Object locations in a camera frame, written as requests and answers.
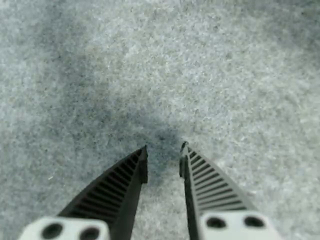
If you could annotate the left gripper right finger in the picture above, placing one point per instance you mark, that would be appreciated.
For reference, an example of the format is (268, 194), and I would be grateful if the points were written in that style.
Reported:
(212, 190)

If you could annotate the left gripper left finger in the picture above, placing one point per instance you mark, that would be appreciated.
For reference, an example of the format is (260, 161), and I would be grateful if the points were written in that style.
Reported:
(117, 190)

